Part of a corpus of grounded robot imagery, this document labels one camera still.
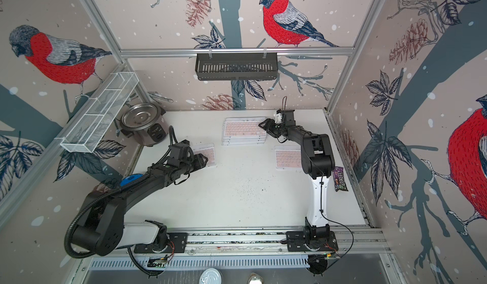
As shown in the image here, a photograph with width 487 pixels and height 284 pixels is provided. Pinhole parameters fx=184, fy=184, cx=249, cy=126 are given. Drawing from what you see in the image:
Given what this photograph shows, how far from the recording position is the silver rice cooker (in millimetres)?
954

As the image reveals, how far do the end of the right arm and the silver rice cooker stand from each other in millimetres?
557

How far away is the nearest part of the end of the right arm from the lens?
0.87 m
